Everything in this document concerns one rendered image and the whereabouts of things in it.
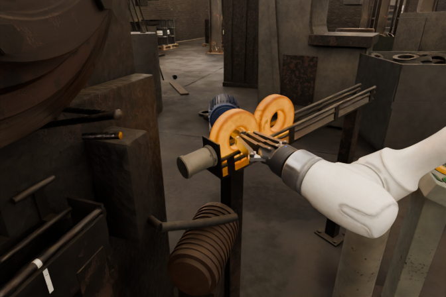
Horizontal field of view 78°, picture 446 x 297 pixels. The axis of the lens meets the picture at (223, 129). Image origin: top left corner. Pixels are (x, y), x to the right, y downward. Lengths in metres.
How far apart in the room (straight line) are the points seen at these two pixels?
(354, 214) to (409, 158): 0.18
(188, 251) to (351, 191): 0.37
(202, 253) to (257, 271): 0.70
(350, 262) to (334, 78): 2.01
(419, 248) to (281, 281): 0.54
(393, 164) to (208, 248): 0.44
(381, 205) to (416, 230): 0.54
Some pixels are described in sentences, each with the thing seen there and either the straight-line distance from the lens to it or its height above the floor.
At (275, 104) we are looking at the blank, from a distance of 0.83.
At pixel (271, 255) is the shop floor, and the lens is 1.42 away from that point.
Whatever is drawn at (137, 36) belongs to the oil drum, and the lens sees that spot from 3.02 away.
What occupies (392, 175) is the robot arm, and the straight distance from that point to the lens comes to 0.66.
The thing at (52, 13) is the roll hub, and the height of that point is 1.02.
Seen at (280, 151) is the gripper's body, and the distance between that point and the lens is 0.63.
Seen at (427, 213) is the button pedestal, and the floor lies 0.48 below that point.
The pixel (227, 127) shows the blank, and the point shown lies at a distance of 0.72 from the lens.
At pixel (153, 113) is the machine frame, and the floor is 0.76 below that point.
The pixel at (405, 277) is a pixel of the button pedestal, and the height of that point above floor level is 0.22.
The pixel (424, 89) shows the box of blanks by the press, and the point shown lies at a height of 0.58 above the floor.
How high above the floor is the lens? 1.01
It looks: 22 degrees down
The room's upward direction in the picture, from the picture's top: straight up
